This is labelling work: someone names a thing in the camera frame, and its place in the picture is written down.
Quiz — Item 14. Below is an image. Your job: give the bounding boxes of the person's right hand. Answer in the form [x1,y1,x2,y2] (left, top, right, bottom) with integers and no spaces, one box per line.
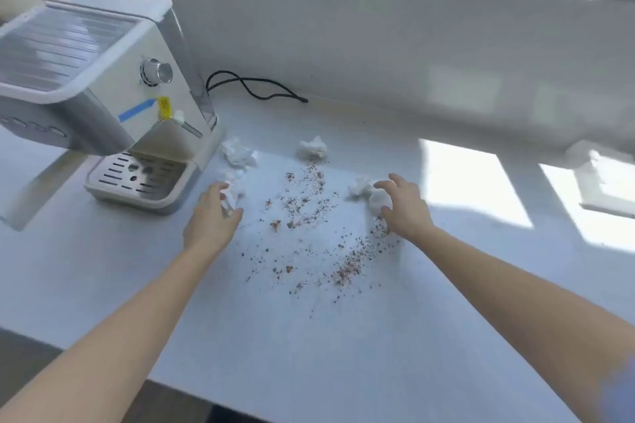
[372,173,436,239]

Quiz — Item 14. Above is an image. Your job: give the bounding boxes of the person's left hand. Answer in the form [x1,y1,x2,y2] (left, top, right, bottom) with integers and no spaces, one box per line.
[183,182,245,259]

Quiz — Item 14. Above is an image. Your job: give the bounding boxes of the white tissue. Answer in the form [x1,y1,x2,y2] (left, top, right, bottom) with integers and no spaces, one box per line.
[218,170,247,218]
[346,177,374,201]
[297,135,328,161]
[220,136,259,169]
[366,188,394,221]

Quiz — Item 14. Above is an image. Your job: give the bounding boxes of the person's left forearm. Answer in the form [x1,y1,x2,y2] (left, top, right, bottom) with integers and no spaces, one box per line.
[0,238,230,423]

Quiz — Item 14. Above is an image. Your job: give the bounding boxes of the person's right forearm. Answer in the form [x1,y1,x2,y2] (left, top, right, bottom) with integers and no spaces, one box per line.
[396,225,635,423]

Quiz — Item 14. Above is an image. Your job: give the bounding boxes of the scattered brown coffee grounds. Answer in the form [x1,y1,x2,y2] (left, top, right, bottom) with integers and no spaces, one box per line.
[242,162,403,320]

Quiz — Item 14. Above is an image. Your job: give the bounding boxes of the perforated metal drip tray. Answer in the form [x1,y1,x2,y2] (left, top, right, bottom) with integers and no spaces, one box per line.
[84,152,199,215]

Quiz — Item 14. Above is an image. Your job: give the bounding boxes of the steam wand with white tip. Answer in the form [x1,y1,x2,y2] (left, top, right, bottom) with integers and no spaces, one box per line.
[171,110,204,139]

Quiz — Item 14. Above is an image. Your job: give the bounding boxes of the blue tape strip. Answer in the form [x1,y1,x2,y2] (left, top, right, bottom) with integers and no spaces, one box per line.
[117,98,157,124]

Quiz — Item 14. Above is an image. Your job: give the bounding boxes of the silver round machine knob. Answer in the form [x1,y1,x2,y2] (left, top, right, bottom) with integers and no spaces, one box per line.
[139,58,175,88]

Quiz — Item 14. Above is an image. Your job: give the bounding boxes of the white silver espresso machine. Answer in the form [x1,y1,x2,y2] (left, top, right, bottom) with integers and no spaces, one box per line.
[0,0,227,215]

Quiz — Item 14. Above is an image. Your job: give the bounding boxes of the white flat tray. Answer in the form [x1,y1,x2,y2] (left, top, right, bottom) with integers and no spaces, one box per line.
[565,139,635,219]

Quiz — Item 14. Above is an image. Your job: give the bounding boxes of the black power cable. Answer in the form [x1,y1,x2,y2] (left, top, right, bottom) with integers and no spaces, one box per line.
[205,70,310,104]

